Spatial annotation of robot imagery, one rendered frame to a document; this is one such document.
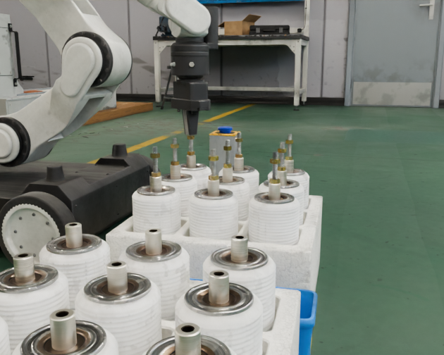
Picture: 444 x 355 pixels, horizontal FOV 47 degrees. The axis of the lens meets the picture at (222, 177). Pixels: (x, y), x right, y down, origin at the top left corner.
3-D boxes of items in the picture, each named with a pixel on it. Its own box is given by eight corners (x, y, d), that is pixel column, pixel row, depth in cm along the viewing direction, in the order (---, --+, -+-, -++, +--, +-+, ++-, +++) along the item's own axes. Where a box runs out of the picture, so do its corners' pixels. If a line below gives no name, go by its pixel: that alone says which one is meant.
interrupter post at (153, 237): (142, 256, 68) (141, 232, 67) (149, 249, 70) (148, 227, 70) (159, 258, 68) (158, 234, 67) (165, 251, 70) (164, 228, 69)
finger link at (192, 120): (185, 135, 120) (185, 108, 119) (197, 134, 122) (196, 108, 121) (189, 136, 119) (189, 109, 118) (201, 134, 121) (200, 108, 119)
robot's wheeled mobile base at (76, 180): (-137, 239, 139) (-157, 118, 132) (-6, 193, 188) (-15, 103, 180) (68, 265, 122) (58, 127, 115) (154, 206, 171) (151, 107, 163)
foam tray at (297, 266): (109, 320, 101) (104, 234, 97) (173, 251, 138) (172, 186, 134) (307, 345, 92) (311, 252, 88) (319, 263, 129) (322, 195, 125)
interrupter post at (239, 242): (228, 263, 66) (228, 239, 65) (232, 256, 68) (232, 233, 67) (247, 265, 65) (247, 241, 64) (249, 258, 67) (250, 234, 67)
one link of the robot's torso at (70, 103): (-33, 139, 142) (75, 22, 125) (13, 130, 161) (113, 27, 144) (1, 182, 142) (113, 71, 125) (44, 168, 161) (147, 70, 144)
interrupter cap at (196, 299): (175, 314, 53) (175, 308, 52) (194, 284, 60) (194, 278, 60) (247, 322, 51) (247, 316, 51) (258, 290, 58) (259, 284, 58)
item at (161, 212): (129, 284, 101) (125, 196, 97) (142, 265, 110) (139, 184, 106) (176, 287, 100) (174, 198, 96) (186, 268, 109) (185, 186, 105)
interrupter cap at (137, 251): (116, 261, 66) (115, 256, 66) (138, 241, 73) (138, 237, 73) (171, 267, 65) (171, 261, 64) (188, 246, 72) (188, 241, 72)
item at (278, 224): (239, 282, 102) (239, 195, 98) (280, 274, 106) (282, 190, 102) (263, 302, 93) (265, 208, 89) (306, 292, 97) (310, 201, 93)
